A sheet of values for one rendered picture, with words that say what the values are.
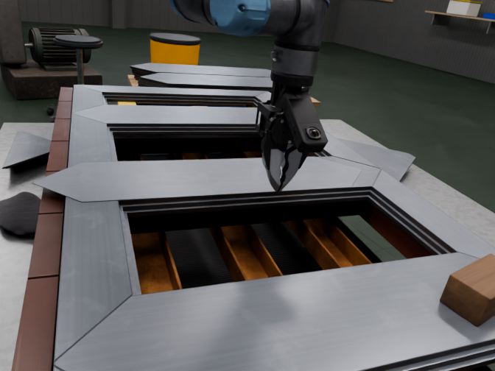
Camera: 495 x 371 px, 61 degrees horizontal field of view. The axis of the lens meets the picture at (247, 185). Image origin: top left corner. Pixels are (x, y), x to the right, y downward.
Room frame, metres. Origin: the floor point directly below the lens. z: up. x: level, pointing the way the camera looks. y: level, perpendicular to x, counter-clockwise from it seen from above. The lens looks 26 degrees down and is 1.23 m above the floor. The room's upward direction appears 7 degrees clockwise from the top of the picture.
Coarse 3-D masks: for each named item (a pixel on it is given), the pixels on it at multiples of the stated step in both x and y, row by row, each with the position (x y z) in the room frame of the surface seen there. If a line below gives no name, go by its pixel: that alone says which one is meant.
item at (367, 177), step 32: (128, 96) 1.42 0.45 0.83; (160, 96) 1.46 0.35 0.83; (192, 96) 1.51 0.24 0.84; (224, 96) 1.56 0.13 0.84; (128, 128) 1.10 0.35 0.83; (160, 128) 1.13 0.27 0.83; (192, 128) 1.17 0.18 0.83; (224, 128) 1.20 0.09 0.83; (288, 192) 0.80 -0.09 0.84; (320, 192) 0.83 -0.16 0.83; (352, 192) 0.86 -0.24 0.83; (128, 224) 0.63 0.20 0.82; (416, 224) 0.74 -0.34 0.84; (128, 256) 0.52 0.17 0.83; (448, 352) 0.40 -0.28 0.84; (480, 352) 0.41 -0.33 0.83
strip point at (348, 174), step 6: (324, 162) 1.00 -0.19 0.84; (330, 162) 1.00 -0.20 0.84; (336, 162) 1.01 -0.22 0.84; (330, 168) 0.96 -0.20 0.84; (336, 168) 0.97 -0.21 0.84; (342, 168) 0.97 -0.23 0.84; (348, 168) 0.98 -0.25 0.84; (354, 168) 0.98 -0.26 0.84; (336, 174) 0.92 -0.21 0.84; (342, 174) 0.93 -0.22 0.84; (348, 174) 0.93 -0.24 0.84; (354, 174) 0.94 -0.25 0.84; (348, 180) 0.90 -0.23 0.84; (354, 180) 0.90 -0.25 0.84
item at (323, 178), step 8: (312, 160) 1.00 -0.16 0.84; (304, 168) 0.94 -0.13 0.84; (312, 168) 0.95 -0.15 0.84; (320, 168) 0.95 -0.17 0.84; (312, 176) 0.90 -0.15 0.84; (320, 176) 0.90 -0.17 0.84; (328, 176) 0.91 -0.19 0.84; (336, 176) 0.92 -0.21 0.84; (320, 184) 0.86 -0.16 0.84; (328, 184) 0.86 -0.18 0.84; (336, 184) 0.87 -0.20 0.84; (344, 184) 0.87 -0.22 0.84
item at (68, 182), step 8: (72, 168) 0.78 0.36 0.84; (80, 168) 0.78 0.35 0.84; (56, 176) 0.73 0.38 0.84; (64, 176) 0.74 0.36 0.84; (72, 176) 0.74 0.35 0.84; (80, 176) 0.75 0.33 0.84; (56, 184) 0.70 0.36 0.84; (64, 184) 0.70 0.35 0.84; (72, 184) 0.71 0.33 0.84; (80, 184) 0.71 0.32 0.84; (56, 192) 0.67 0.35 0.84; (64, 192) 0.67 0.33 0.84; (72, 192) 0.68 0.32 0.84; (80, 192) 0.68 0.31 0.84; (80, 200) 0.65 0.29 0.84
